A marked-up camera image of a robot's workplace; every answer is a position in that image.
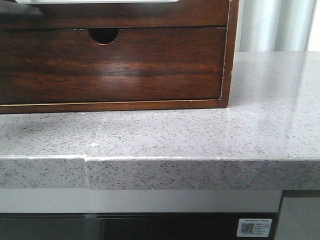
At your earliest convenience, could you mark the black glass appliance front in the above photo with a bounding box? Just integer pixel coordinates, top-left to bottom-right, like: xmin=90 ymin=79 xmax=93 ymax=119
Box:
xmin=0 ymin=212 xmax=278 ymax=240

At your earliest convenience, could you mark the grey cabinet panel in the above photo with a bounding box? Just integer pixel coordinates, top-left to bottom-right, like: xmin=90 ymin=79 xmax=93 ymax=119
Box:
xmin=275 ymin=190 xmax=320 ymax=240

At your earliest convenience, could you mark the white drawer handle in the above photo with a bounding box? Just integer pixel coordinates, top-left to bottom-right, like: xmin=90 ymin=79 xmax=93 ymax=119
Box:
xmin=17 ymin=0 xmax=178 ymax=5

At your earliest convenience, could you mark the dark wooden drawer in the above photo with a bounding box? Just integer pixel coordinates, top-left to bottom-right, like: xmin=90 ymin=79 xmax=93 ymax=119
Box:
xmin=0 ymin=0 xmax=230 ymax=30
xmin=0 ymin=27 xmax=225 ymax=104

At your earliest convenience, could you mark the dark wooden drawer cabinet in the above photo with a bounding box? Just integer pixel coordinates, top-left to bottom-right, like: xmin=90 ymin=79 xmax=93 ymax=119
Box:
xmin=0 ymin=0 xmax=239 ymax=114

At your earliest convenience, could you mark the white QR code sticker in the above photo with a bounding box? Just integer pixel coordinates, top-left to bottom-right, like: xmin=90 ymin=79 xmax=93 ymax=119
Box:
xmin=236 ymin=218 xmax=273 ymax=238

